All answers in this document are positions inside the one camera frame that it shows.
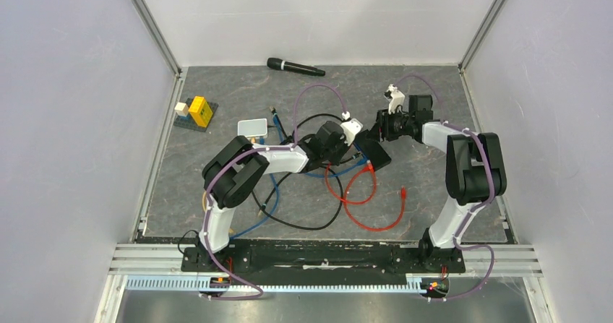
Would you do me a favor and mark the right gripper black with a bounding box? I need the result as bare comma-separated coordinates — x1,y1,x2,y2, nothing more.
366,108,415,143

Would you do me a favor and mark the red cable loop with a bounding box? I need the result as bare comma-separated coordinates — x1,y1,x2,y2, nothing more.
325,163,378,206

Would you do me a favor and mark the red cable with black adapter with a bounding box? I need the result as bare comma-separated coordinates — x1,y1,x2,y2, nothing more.
343,165,408,233

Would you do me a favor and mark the white network switch box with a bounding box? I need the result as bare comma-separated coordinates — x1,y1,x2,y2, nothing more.
237,118,268,138

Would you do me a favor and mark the long black cable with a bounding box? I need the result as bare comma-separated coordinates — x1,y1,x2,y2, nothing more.
249,167,345,232

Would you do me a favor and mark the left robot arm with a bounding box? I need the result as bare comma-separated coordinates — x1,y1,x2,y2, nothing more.
199,119,363,271

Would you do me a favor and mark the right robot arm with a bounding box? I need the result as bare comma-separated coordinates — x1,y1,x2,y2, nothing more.
367,88,507,271

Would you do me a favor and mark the black microphone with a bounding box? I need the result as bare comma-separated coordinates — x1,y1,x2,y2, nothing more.
267,57,326,77

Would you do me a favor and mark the yellow toy brick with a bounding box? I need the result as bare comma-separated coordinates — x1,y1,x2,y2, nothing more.
189,96,214,128

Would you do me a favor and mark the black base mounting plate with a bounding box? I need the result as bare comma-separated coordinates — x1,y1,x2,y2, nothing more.
181,238,466,287

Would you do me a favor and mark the cream toy brick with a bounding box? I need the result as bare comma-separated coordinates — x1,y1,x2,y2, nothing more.
174,102,189,118

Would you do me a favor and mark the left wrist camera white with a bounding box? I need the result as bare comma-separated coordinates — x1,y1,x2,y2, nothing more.
340,111,364,146

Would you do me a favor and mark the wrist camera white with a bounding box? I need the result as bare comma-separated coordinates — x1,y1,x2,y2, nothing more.
384,84,406,114
340,111,364,146

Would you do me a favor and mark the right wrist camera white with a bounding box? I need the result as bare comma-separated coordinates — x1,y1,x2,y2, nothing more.
384,84,406,114

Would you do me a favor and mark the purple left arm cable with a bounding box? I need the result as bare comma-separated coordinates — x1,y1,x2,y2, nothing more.
201,83,351,301

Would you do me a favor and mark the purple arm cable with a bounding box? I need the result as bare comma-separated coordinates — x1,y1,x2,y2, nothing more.
393,74,496,303
201,83,351,301

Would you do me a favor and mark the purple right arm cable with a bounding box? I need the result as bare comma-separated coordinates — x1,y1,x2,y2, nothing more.
393,74,496,303

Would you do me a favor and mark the white cable duct strip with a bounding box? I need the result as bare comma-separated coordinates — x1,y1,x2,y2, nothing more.
125,275,426,294

